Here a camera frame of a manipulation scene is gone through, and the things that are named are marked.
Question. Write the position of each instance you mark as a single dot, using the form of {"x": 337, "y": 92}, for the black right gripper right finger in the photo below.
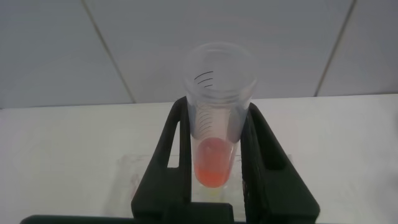
{"x": 267, "y": 186}

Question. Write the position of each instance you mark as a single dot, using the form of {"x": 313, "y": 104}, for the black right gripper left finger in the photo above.
{"x": 184, "y": 180}

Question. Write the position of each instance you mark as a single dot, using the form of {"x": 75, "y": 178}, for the test tube with red pigment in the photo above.
{"x": 213, "y": 168}

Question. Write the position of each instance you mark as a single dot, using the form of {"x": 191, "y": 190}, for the clear plastic test tube rack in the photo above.
{"x": 124, "y": 186}

